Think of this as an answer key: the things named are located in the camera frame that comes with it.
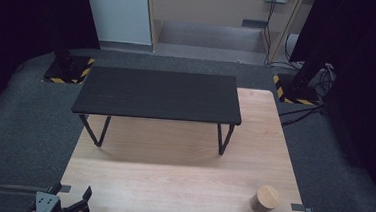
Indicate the black curtain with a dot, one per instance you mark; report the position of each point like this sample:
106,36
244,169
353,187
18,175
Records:
28,18
358,81

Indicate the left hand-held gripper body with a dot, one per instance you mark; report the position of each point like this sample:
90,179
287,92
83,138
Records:
47,205

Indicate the grey label strip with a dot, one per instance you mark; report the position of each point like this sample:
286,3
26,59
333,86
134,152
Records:
254,23

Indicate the black shelf riser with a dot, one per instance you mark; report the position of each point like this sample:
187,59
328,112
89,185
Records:
158,94

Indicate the grey tape piece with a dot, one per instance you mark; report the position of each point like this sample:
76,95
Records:
65,188
301,209

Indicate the white cabinet panel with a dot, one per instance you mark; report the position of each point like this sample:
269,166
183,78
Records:
119,11

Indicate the black stand with striped base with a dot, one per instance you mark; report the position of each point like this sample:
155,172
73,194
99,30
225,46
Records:
300,88
67,69

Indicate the light wooden cylinder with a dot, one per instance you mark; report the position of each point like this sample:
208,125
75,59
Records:
264,199

